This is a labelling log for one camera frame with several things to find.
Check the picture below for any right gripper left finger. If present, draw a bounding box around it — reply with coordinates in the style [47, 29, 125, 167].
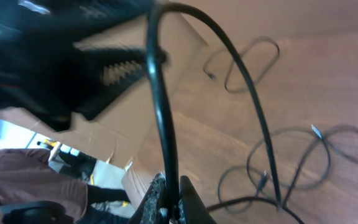
[128, 173, 168, 224]

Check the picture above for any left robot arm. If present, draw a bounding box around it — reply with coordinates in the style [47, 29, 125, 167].
[0, 0, 160, 132]

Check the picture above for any black cable separated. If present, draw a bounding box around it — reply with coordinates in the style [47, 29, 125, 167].
[203, 35, 281, 94]

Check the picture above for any black cable with long plug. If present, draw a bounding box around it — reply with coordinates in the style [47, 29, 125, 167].
[144, 2, 306, 224]

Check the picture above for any person in maroon shirt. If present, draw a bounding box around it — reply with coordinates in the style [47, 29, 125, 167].
[0, 149, 129, 224]

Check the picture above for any cardboard box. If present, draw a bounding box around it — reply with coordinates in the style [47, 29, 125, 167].
[0, 14, 204, 207]

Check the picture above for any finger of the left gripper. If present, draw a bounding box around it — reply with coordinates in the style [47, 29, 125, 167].
[73, 46, 170, 122]

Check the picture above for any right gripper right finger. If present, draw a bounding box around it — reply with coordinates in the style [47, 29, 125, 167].
[178, 175, 216, 224]

